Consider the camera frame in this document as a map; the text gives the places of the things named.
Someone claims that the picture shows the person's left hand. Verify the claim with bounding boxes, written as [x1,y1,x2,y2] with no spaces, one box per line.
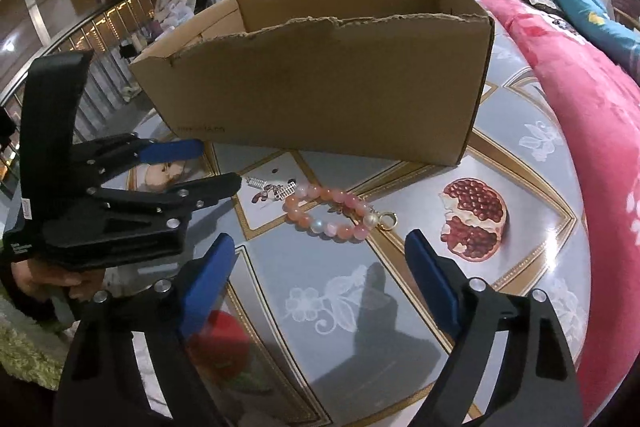
[10,259,108,305]

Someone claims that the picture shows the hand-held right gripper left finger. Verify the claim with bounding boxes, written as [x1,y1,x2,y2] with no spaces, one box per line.
[52,233,236,427]

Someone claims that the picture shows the fruit print tablecloth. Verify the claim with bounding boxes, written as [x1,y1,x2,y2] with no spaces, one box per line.
[100,27,588,427]

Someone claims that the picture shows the pink orange bead bracelet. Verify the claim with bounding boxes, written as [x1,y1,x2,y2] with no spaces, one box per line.
[282,184,401,244]

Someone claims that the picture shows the pink floral quilt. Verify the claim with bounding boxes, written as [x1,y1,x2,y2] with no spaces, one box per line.
[452,0,640,423]

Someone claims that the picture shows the metal stair railing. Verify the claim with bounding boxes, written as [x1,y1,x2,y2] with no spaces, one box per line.
[0,0,166,142]

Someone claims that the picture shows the brown cardboard box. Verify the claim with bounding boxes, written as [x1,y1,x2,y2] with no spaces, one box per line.
[129,0,496,168]

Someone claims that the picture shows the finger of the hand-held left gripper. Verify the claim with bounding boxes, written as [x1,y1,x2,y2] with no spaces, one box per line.
[74,133,203,181]
[95,173,243,229]

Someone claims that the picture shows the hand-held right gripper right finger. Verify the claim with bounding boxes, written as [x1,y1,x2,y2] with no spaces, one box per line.
[404,229,586,427]

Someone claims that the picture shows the blue patterned pillow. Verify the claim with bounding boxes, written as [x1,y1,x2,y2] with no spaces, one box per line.
[534,0,640,82]

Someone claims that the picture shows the thin silver chain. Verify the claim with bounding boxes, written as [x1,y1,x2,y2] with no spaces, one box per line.
[244,176,298,204]

